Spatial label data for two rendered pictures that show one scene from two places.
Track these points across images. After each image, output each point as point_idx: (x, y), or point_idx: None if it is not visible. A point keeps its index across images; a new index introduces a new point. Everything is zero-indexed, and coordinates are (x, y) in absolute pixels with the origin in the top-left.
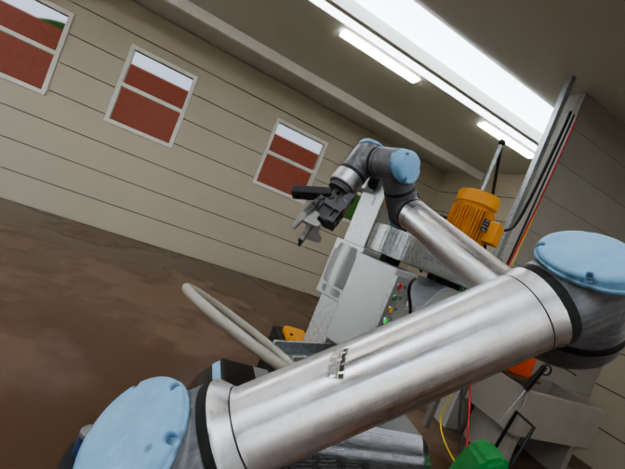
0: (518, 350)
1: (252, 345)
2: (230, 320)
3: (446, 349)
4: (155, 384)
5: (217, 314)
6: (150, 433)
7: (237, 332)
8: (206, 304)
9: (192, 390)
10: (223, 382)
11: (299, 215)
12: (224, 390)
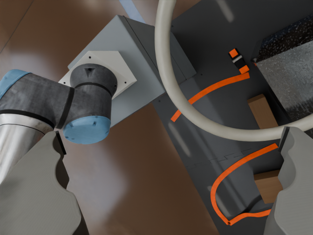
0: None
1: (164, 87)
2: (160, 48)
3: None
4: None
5: (155, 28)
6: None
7: (157, 65)
8: (160, 1)
9: (3, 106)
10: (4, 119)
11: (14, 166)
12: (0, 122)
